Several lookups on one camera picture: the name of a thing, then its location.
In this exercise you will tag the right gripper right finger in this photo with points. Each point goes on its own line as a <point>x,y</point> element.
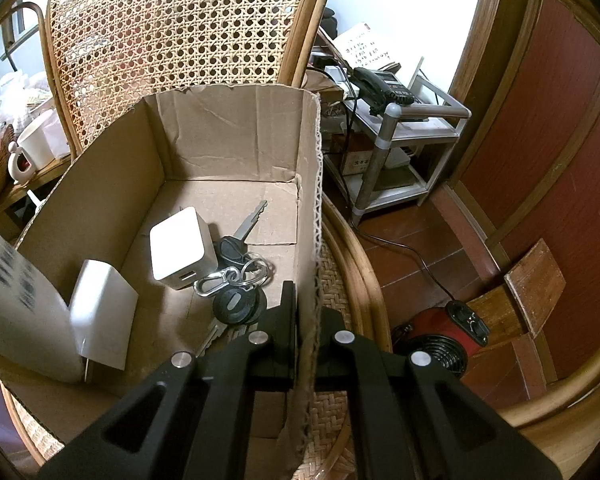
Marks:
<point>412,419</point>

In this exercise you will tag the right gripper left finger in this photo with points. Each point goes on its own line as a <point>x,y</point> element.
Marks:
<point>191,418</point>

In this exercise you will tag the black keys with carabiner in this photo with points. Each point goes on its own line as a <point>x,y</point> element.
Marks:
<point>236,288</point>

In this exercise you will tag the white wall charger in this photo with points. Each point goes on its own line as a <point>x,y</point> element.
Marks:
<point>102,309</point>

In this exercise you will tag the white cube charger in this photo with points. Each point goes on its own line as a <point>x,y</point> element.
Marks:
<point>181,249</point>

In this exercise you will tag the white remote coloured buttons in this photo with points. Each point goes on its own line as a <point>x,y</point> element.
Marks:
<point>20,299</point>

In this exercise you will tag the brown cardboard box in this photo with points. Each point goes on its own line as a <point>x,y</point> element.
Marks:
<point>221,150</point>

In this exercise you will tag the red black fan heater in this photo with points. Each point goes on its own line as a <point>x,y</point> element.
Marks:
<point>449,334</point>

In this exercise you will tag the small wooden stool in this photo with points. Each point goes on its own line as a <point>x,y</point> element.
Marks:
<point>522,304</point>

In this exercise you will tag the grey metal side shelf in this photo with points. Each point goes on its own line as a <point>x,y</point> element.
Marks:
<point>434,118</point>

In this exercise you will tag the wooden side table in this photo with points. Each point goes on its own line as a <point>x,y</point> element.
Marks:
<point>10,226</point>

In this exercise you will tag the cream ceramic mug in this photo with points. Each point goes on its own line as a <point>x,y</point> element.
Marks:
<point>31,152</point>

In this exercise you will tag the white tissue box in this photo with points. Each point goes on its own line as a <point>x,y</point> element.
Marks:
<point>55,135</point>

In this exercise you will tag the black desk telephone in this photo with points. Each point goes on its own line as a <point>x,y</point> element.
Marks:
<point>378,89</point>

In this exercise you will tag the clear plastic bag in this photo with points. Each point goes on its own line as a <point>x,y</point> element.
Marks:
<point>19,95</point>

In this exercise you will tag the handwritten paper notebook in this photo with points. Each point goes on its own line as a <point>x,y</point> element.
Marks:
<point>360,46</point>

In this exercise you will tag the rattan cane armchair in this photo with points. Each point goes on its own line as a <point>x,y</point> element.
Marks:
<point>107,55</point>

